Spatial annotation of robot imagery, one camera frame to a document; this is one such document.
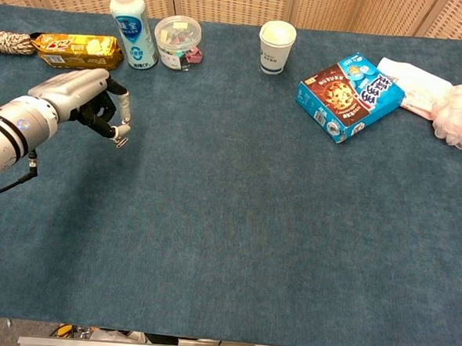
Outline gold foil biscuit packet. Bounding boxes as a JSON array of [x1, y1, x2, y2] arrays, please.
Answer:
[[29, 31, 125, 72]]

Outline yellow base frame part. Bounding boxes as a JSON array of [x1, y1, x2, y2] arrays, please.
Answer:
[[50, 322, 74, 339]]

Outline blue chocolate cookie box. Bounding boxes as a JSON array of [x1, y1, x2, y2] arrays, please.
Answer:
[[293, 48, 409, 148]]

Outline blue felt table cloth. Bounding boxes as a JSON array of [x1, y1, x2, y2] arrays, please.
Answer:
[[0, 4, 462, 346]]

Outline white milk drink bottle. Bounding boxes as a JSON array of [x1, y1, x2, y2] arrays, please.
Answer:
[[105, 0, 163, 71]]

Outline clear jar of binder clips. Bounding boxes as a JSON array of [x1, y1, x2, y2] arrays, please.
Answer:
[[152, 13, 204, 71]]

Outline white pink tissue packet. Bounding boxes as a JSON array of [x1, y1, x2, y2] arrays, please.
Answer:
[[374, 56, 455, 121]]

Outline white paper cup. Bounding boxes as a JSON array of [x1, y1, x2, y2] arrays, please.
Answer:
[[256, 19, 298, 77]]

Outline brown white twisted rope bundle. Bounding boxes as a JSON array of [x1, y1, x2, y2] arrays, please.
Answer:
[[0, 31, 37, 59]]

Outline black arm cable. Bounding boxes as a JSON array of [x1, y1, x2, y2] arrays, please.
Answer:
[[0, 146, 40, 203]]

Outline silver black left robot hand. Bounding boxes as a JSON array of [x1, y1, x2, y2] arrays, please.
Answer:
[[24, 63, 135, 144]]

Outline woven rattan folding screen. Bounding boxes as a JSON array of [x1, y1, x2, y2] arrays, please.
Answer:
[[0, 0, 462, 41]]

